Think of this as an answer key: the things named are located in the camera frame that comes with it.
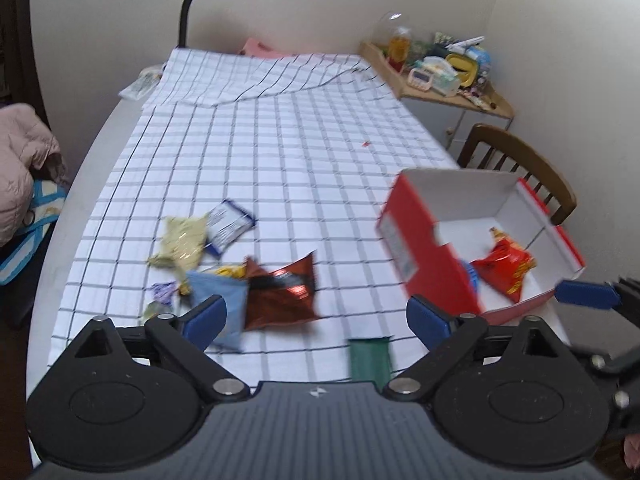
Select small green wrapped candy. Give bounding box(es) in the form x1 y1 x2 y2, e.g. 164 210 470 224
142 301 169 324

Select wooden chair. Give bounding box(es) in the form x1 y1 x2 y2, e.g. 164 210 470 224
457 123 579 226

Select white cabinet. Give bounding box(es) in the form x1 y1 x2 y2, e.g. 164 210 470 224
402 97 514 154

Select light blue snack packet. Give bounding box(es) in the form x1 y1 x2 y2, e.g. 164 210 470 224
185 270 250 354

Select green snack packet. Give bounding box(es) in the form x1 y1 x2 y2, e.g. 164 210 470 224
347 334 394 384

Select blue and white bag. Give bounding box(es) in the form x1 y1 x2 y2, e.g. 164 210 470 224
0 179 69 286

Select dark red snack packet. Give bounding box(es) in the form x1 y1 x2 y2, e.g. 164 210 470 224
242 251 324 331

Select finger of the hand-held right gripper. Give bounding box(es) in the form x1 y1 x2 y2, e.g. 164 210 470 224
554 275 640 312

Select yellow snack packet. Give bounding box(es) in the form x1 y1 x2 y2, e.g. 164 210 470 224
207 264 249 281

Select green tissue pack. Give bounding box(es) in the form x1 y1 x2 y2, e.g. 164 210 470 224
432 67 461 97

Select red cardboard box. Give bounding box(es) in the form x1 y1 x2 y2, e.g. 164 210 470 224
375 167 587 328

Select white and blue snack packet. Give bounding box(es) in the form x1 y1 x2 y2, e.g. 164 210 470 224
204 198 259 260

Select bottle of yellow liquid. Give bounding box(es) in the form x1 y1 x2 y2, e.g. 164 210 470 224
388 27 414 69

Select white digital timer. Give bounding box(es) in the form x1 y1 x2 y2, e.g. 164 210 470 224
407 67 432 92

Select white pen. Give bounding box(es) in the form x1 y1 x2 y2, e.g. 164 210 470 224
444 35 486 51

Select wooden desk organiser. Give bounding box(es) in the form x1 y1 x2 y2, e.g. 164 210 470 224
358 41 516 119

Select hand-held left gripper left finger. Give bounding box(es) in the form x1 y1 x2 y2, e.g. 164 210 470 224
74 295 251 404

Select printed paper packet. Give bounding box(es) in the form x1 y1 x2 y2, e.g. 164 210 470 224
118 70 164 101

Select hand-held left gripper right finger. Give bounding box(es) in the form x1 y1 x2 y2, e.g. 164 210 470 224
382 295 571 404

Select checked white tablecloth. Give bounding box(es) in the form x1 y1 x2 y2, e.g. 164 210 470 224
52 47 554 386

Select pink puffer jacket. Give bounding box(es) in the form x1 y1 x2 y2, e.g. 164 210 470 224
0 103 69 249

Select blue ribbed item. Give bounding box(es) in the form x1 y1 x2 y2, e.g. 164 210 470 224
462 260 484 306

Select gold snack packet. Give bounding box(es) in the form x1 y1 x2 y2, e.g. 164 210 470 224
147 214 211 274

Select pink item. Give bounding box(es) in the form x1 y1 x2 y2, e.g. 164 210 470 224
238 37 284 57

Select yellow container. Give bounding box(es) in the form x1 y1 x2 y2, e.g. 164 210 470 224
444 52 479 86

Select clear glass dome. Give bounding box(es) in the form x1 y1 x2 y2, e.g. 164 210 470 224
372 11 416 56

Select purple candy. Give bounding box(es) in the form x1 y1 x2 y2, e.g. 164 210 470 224
151 281 180 306

